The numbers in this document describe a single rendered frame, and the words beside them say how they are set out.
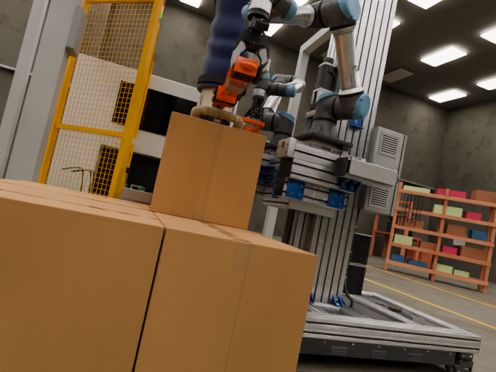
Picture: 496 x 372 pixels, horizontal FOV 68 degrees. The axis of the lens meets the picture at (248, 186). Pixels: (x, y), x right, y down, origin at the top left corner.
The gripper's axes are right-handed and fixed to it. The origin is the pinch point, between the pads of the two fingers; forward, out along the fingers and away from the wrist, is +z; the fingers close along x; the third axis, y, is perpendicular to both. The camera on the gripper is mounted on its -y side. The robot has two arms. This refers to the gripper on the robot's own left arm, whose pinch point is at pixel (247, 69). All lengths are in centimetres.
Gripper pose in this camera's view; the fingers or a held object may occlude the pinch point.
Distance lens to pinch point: 127.4
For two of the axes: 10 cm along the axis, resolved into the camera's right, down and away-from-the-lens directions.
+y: -2.5, 0.1, 9.7
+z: -2.0, 9.8, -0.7
